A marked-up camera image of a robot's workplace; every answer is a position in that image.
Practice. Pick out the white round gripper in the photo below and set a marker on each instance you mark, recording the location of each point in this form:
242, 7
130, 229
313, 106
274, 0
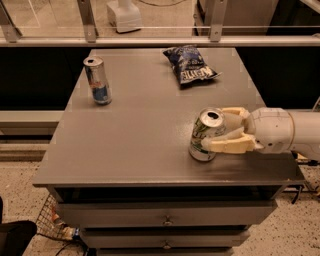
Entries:
272, 129

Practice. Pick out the green white 7up can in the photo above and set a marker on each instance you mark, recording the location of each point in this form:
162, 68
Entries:
209, 123

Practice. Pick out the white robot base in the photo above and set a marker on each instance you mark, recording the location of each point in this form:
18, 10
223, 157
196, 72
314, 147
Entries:
124, 16

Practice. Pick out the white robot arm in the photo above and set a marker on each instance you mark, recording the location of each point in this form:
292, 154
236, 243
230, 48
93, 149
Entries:
306, 138

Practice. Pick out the blue chip bag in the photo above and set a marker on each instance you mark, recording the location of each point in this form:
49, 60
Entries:
188, 65

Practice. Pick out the silver blue Red Bull can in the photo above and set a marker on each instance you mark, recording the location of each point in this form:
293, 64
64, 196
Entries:
95, 72

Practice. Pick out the upper grey drawer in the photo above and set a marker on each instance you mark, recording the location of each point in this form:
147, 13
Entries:
166, 214

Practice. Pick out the grey drawer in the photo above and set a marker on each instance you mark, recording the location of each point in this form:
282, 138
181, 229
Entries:
166, 214
165, 239

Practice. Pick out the grey drawer cabinet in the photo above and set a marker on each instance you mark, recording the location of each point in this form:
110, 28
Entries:
135, 149

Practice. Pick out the lower grey drawer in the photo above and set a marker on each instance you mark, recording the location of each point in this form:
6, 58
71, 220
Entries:
165, 239

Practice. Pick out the metal glass railing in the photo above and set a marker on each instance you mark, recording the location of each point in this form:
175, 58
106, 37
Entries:
213, 23

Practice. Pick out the black chair corner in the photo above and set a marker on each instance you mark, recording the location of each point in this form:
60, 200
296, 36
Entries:
15, 236

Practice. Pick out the wire mesh basket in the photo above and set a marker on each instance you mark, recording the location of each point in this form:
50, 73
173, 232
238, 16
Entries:
50, 225

